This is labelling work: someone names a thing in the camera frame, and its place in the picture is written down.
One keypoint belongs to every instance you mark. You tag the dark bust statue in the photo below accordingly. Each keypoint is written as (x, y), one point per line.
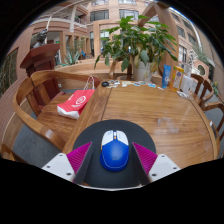
(40, 38)

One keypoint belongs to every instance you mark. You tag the wooden armchair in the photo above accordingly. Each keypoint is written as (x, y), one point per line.
(10, 154)
(218, 106)
(206, 90)
(112, 68)
(50, 120)

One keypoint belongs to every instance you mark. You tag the red and white bag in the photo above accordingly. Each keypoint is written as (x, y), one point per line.
(75, 103)

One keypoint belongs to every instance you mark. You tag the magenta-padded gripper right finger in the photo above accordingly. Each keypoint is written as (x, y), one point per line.
(163, 165)

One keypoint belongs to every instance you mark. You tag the spiky green agave plant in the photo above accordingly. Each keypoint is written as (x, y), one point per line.
(71, 58)

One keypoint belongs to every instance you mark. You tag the blue and white computer mouse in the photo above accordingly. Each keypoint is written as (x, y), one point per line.
(114, 155)

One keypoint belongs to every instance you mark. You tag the white pump bottle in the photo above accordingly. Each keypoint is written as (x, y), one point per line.
(187, 85)

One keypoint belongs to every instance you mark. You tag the green plant in white pot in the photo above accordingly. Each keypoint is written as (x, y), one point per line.
(140, 40)

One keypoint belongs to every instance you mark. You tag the blue tube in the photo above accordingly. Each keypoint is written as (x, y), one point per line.
(166, 76)

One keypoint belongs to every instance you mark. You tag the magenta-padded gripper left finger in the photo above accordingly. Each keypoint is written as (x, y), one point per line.
(60, 165)

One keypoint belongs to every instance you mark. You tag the round dark grey mouse pad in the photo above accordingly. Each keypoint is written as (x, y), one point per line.
(115, 125)

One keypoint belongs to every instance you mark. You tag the white sculpture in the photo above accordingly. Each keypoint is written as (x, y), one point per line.
(193, 58)

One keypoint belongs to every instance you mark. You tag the yellow liquid bottle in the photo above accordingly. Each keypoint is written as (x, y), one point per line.
(177, 79)

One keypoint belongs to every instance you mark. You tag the red-brown wooden pedestal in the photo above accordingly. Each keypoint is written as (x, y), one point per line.
(41, 58)

